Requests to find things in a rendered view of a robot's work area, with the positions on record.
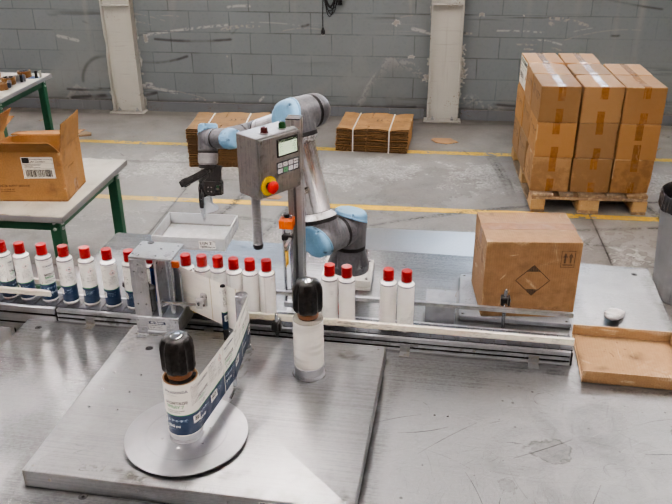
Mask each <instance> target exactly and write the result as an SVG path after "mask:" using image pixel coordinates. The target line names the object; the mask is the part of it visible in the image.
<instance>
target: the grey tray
mask: <svg viewBox="0 0 672 504"><path fill-rule="evenodd" d="M238 227H239V224H238V215H226V214H206V221H204V220H203V218H202V216H201V213H182V212H169V213H168V214H167V215H166V217H165V218H164V219H163V221H162V222H161V223H160V225H159V226H158V227H157V229H156V230H155V231H154V233H153V234H152V235H151V238H152V241H154V242H165V243H180V244H184V247H183V248H182V249H183V250H202V251H222V252H225V251H226V250H227V248H228V246H229V244H230V242H231V240H232V238H233V237H234V235H235V233H236V231H237V229H238Z"/></svg>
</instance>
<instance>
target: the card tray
mask: <svg viewBox="0 0 672 504"><path fill-rule="evenodd" d="M572 338H574V340H575V341H574V348H575V353H576V358H577V363H578V368H579V372H580V377H581V382H588V383H599V384H610V385H621V386H632V387H643V388H654V389H665V390H672V332H670V331H657V330H645V329H632V328H620V327H607V326H594V325H582V324H573V330H572Z"/></svg>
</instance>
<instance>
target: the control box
mask: <svg viewBox="0 0 672 504"><path fill-rule="evenodd" d="M279 122H280V121H277V122H274V123H270V124H266V125H263V126H266V127H267V128H268V132H269V134H268V135H260V128H261V126H259V127H256V128H252V129H248V130H245V131H241V132H237V133H236V143H237V158H238V173H239V189H240V193H242V194H245V195H247V196H250V197H252V198H255V199H257V200H262V199H264V198H267V197H270V196H273V195H276V194H278V193H281V192H284V191H287V190H290V189H292V188H295V187H298V186H300V185H301V178H300V142H299V129H297V128H296V127H294V126H291V127H286V129H285V130H278V123H279ZM295 134H298V152H296V153H293V154H289V155H286V156H283V157H280V158H277V140H278V139H281V138H284V137H288V136H291V135H295ZM297 156H299V168H298V169H295V170H293V171H290V172H287V173H284V174H281V175H278V176H277V163H278V162H281V161H284V160H288V159H291V158H294V157H297ZM271 181H276V182H277V183H278V184H279V189H278V191H277V192H276V193H275V194H271V193H269V192H268V190H267V188H266V185H267V183H269V182H271Z"/></svg>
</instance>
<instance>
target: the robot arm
mask: <svg viewBox="0 0 672 504"><path fill-rule="evenodd" d="M330 113H331V108H330V104H329V102H328V100H327V99H326V98H325V97H324V96H322V95H320V94H318V93H309V94H305V95H301V96H297V97H290V98H286V99H285V100H282V101H280V102H278V103H277V104H276V105H275V107H274V109H273V111H272V114H270V115H267V116H264V117H261V118H258V119H256V120H252V121H250V122H246V123H243V124H239V125H235V126H231V127H227V128H218V125H217V124H216V123H200V124H199V125H198V133H197V135H198V163H199V168H204V169H202V170H200V171H198V172H197V173H195V174H193V175H191V176H189V177H186V178H183V179H182V180H181V181H179V184H180V186H181V188H182V187H184V188H186V187H189V186H190V185H191V184H192V183H194V182H196V181H198V180H199V185H198V192H199V206H200V212H201V216H202V218H203V220H204V221H206V214H208V213H210V212H214V211H217V210H218V205H216V204H214V203H213V198H212V197H211V196H216V195H222V194H224V184H223V180H222V173H221V169H222V165H217V164H218V149H229V150H230V149H236V148H237V143H236V133H237V132H241V131H245V130H248V129H252V128H256V127H259V126H263V125H266V124H270V123H274V122H277V121H284V122H285V118H286V117H287V116H288V115H303V130H302V135H303V150H304V168H303V174H304V189H305V211H306V216H305V229H306V251H307V252H308V253H309V254H310V255H312V256H314V257H318V258H321V257H324V256H328V255H330V257H329V259H328V262H332V263H334V264H335V274H336V275H339V276H341V266H342V265H344V264H350V265H352V276H353V277H356V276H361V275H364V274H365V273H367V272H368V270H369V260H368V257H367V253H366V250H365V247H366V232H367V223H368V221H367V213H366V212H365V211H364V210H363V209H360V208H358V207H353V206H339V207H336V208H335V211H333V210H332V209H331V208H330V203H329V199H328V195H327V191H326V186H325V182H324V178H323V174H322V169H321V165H320V161H319V157H318V152H317V148H316V144H315V138H316V136H317V134H318V132H317V127H319V126H321V125H323V124H324V123H326V122H327V120H328V119H329V117H330ZM208 195H210V196H208Z"/></svg>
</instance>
